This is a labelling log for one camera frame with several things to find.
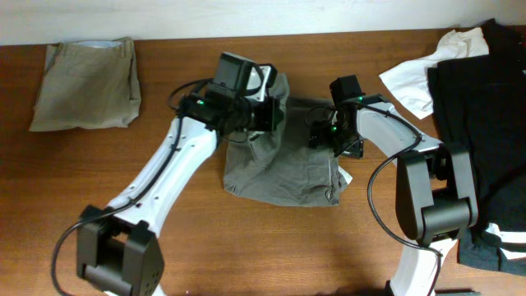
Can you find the grey shorts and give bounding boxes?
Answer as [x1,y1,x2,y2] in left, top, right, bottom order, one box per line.
[223,73,353,207]

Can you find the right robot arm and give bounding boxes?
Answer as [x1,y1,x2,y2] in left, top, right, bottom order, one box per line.
[309,75,478,296]

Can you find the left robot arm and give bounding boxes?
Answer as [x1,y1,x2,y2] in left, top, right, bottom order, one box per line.
[76,53,284,295]

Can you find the white cloth garment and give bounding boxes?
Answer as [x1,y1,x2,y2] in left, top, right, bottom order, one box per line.
[379,27,489,119]

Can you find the black garment with white stripes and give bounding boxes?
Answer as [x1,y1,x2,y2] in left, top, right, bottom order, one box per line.
[427,19,525,275]

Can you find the folded khaki shorts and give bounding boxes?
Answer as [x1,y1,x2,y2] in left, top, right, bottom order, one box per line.
[29,38,141,132]

